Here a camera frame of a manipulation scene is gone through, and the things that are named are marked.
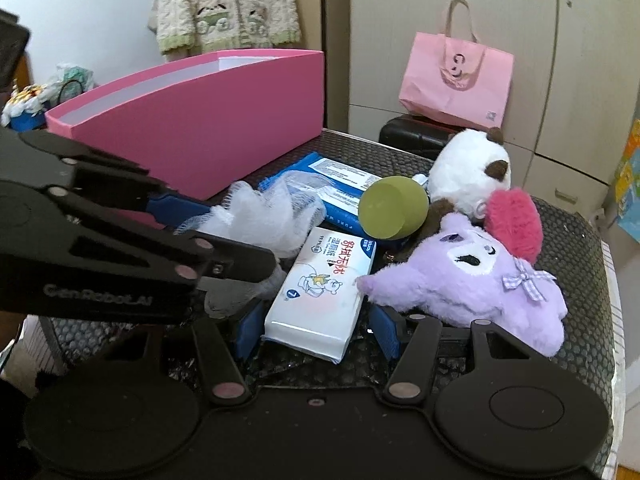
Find cream fleece pajama top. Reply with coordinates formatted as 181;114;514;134
156;0;304;63

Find olive green soft ball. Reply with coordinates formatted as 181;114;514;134
359;176;431;241

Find purple plush toy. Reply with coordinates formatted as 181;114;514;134
356;212;569;359

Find black suitcase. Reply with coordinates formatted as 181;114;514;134
378;115;463;161

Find beige wardrobe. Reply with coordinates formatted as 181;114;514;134
347;0;640;213

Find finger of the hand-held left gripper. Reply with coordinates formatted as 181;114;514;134
69;209;279;294
0;126;222;235

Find colourful printed box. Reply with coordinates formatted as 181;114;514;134
612;120;640;232

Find white wet wipes pack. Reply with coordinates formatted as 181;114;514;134
262;226;377;365

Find pink tote bag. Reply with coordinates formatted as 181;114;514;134
398;0;515;131

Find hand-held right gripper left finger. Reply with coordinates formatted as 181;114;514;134
141;304;268;407

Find white mesh bath sponge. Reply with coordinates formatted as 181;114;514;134
172;170;327;322

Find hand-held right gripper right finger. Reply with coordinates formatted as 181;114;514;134
369;305;532;407

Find pink cardboard box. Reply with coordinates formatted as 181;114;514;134
45;49;326;202

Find blue wet wipes pack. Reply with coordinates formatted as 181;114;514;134
257;152;420;252

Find white plastic bag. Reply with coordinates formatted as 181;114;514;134
47;62;96;95

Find white plush toy brown ears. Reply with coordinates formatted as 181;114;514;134
417;127;512;236

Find hot pink fluffy plush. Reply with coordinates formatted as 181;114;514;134
485;187;545;267

